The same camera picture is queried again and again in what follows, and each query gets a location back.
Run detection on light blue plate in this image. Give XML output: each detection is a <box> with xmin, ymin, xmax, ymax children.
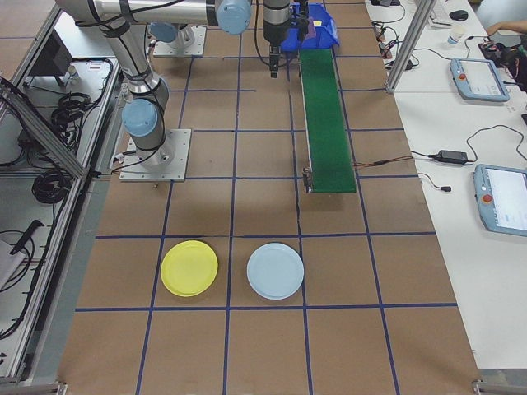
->
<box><xmin>245</xmin><ymin>242</ymin><xmax>305</xmax><ymax>300</ymax></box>

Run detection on yellow plate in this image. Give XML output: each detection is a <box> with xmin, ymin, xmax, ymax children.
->
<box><xmin>160</xmin><ymin>240</ymin><xmax>220</xmax><ymax>297</ymax></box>

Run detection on blue plastic storage bin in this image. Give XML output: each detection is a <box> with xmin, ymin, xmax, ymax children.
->
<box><xmin>281</xmin><ymin>2</ymin><xmax>342</xmax><ymax>55</ymax></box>

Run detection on green conveyor belt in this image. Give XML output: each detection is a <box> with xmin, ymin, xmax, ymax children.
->
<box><xmin>298</xmin><ymin>48</ymin><xmax>358</xmax><ymax>197</ymax></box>

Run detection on white keyboard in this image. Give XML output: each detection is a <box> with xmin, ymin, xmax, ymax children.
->
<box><xmin>430</xmin><ymin>0</ymin><xmax>454</xmax><ymax>28</ymax></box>

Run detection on grey teach pendant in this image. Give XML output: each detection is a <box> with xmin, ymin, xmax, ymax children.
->
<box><xmin>472</xmin><ymin>163</ymin><xmax>527</xmax><ymax>238</ymax></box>
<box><xmin>449</xmin><ymin>57</ymin><xmax>511</xmax><ymax>103</ymax></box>

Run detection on black power adapter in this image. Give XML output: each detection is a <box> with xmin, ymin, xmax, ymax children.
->
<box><xmin>427</xmin><ymin>150</ymin><xmax>470</xmax><ymax>165</ymax></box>

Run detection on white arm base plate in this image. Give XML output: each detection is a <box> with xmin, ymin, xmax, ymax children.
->
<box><xmin>152</xmin><ymin>26</ymin><xmax>207</xmax><ymax>58</ymax></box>
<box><xmin>119</xmin><ymin>128</ymin><xmax>193</xmax><ymax>182</ymax></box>

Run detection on aluminium profile post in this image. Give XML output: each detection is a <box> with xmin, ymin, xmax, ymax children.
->
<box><xmin>385</xmin><ymin>0</ymin><xmax>438</xmax><ymax>92</ymax></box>

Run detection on red wire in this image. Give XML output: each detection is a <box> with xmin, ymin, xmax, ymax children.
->
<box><xmin>352</xmin><ymin>156</ymin><xmax>414</xmax><ymax>169</ymax></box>

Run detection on small black cable connector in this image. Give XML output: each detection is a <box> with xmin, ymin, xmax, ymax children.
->
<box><xmin>417</xmin><ymin>172</ymin><xmax>452</xmax><ymax>193</ymax></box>

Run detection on black cable coil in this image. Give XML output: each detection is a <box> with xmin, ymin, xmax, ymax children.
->
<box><xmin>32</xmin><ymin>168</ymin><xmax>67</xmax><ymax>205</ymax></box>
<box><xmin>51</xmin><ymin>92</ymin><xmax>92</xmax><ymax>127</ymax></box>

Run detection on V-shaped metal bar frame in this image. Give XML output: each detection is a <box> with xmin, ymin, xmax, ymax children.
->
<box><xmin>0</xmin><ymin>0</ymin><xmax>124</xmax><ymax>383</ymax></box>

